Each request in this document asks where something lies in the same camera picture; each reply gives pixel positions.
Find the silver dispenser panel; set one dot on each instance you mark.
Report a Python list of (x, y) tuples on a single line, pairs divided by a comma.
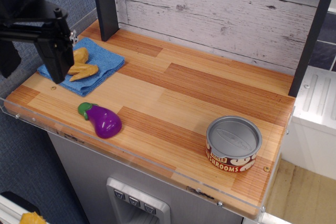
[(131, 205)]

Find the clear acrylic edge guard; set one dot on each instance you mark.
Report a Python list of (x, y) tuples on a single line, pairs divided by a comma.
[(167, 151)]

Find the white toy sink unit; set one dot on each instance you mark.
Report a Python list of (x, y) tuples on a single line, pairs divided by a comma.
[(310, 139)]

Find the sliced mushrooms can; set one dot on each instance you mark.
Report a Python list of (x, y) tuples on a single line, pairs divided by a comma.
[(232, 143)]

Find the blue folded cloth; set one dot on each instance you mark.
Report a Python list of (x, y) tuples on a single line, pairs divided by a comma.
[(93, 64)]

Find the yellow object bottom left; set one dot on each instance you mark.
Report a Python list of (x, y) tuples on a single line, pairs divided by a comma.
[(32, 218)]

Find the right dark post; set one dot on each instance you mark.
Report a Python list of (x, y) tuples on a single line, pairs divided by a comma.
[(313, 34)]

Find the dark post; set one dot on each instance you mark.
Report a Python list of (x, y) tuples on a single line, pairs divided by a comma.
[(313, 34), (107, 17)]

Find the grey toy fridge cabinet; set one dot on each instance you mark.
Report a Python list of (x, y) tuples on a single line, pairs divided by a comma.
[(88, 171)]

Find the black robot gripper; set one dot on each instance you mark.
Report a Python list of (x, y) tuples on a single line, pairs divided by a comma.
[(38, 21)]

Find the purple toy eggplant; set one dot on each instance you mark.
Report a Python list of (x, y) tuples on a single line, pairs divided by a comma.
[(105, 122)]

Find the left dark post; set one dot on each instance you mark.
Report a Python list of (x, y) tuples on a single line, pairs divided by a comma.
[(107, 17)]

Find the tan toy chicken wing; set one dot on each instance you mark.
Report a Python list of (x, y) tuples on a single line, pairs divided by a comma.
[(81, 69)]

